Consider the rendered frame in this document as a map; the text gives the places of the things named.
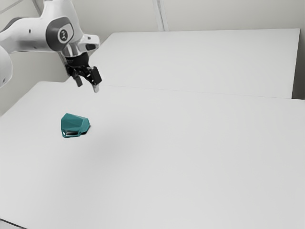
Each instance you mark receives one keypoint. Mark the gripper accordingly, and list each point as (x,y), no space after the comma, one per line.
(77,62)

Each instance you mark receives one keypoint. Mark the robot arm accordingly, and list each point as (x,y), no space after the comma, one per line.
(28,33)

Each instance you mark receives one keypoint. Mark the teal faceted mug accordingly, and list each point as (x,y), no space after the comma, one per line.
(75,125)

